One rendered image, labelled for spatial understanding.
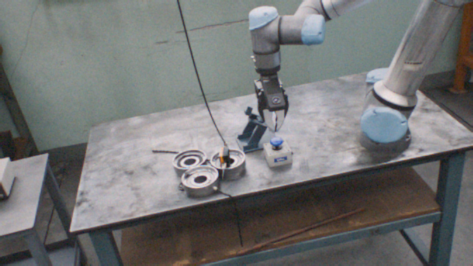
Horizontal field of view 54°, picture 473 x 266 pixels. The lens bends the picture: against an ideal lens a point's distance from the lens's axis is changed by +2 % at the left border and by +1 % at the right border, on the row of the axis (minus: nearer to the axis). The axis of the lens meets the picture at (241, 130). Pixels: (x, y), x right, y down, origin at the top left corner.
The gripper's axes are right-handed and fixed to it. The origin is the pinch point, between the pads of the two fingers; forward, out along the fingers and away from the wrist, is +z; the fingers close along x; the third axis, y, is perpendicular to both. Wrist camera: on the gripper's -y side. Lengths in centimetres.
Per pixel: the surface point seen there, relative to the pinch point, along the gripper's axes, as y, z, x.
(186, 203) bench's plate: -11.3, 10.6, 29.4
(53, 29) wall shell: 161, 3, 91
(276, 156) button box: -3.5, 6.9, 1.3
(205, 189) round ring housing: -10.9, 7.7, 23.7
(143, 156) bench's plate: 17.6, 10.6, 41.6
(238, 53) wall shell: 161, 38, -14
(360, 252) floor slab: 28, 91, -39
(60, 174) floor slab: 146, 91, 112
